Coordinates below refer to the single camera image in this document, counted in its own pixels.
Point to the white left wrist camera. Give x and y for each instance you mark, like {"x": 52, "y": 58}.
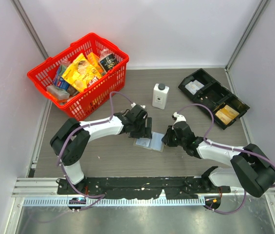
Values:
{"x": 136, "y": 106}

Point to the blue snack box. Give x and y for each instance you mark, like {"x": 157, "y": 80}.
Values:
{"x": 58, "y": 80}

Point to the white bottle grey cap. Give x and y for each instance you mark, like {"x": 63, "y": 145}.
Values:
{"x": 160, "y": 94}

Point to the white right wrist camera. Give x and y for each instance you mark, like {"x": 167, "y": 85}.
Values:
{"x": 177, "y": 118}

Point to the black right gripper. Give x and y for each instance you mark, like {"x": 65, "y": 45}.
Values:
{"x": 167, "y": 139}

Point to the gold cards stack in tray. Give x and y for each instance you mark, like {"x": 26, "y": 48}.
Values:
{"x": 227, "y": 114}

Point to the yellow classic chips bag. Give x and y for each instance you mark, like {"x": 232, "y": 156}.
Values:
{"x": 80, "y": 74}

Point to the red plastic shopping basket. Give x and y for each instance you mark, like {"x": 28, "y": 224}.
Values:
{"x": 93, "y": 88}

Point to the black three-compartment card tray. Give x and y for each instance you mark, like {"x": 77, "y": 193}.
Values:
{"x": 202, "y": 88}

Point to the black VIP cards in tray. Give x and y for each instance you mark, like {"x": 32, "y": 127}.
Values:
{"x": 210, "y": 99}

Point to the grey leather card holder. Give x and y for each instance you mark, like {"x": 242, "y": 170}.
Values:
{"x": 154, "y": 144}

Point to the silver cards in tray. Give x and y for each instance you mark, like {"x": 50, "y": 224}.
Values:
{"x": 194, "y": 86}

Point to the clear wrapped pale package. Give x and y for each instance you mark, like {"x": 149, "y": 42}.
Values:
{"x": 58, "y": 93}

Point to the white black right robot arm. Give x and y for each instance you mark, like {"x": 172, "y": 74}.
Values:
{"x": 247, "y": 167}

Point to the black labelled snack jar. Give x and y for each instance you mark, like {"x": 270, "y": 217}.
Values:
{"x": 108, "y": 62}

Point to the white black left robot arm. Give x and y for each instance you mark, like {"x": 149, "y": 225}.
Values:
{"x": 70, "y": 141}

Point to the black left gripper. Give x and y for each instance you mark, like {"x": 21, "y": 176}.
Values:
{"x": 146, "y": 132}

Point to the white slotted cable duct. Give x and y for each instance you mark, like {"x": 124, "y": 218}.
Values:
{"x": 71, "y": 201}

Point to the orange snack packet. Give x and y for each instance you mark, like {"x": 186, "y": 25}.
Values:
{"x": 94, "y": 60}

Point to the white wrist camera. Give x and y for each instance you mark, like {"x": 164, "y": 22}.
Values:
{"x": 177, "y": 118}
{"x": 136, "y": 106}

